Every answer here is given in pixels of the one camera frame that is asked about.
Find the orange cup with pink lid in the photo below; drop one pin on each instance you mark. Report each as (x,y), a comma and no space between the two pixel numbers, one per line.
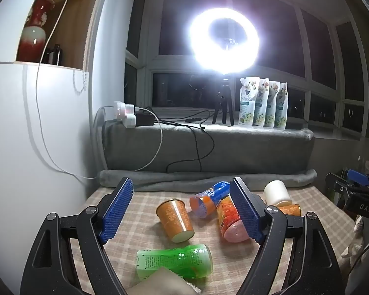
(230,222)

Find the red and white vase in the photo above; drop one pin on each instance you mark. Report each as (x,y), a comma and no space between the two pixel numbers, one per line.
(33,37)

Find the beige crumpled cloth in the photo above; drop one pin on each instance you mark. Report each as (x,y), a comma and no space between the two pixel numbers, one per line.
(355,239)

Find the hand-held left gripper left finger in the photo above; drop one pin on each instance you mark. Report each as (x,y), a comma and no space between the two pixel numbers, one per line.
(116,212)

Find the white cup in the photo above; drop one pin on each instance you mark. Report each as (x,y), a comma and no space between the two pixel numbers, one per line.
(276,193)

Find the window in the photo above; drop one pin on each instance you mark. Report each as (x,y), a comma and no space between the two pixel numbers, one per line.
(295,52)

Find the grey blanket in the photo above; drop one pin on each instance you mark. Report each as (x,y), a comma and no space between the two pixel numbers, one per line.
(233,150)

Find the checked tablecloth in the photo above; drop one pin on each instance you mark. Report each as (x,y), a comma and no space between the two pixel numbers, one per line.
(209,236)

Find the orange patterned paper cup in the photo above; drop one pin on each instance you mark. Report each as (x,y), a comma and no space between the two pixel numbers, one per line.
(173,219)

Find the white power strip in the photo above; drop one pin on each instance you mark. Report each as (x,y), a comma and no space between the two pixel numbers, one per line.
(124,113)

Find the wooden shelf niche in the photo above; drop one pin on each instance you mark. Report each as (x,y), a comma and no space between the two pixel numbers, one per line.
(70,27)

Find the black power adapter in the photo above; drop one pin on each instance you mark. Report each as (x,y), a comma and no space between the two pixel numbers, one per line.
(144,119)

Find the green plastic bottle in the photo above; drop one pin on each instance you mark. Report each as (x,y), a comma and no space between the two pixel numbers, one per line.
(175,261)

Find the black tripod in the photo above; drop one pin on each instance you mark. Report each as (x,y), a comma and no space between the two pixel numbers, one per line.
(224,104)

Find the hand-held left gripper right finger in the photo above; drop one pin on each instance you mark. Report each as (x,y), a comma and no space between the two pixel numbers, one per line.
(246,212)

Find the small orange cup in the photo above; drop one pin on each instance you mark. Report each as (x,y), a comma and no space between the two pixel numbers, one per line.
(290,210)

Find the dark bottle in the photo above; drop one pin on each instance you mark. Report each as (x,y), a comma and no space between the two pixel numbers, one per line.
(56,55)

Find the white floral refill pouch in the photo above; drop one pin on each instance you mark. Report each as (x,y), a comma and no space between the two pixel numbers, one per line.
(272,109)
(282,110)
(247,104)
(261,107)

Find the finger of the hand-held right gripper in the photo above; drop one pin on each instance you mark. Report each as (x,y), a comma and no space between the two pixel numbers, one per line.
(335,187)
(358,176)

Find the blue and orange cup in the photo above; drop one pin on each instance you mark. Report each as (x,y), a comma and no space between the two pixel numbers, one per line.
(209,198)

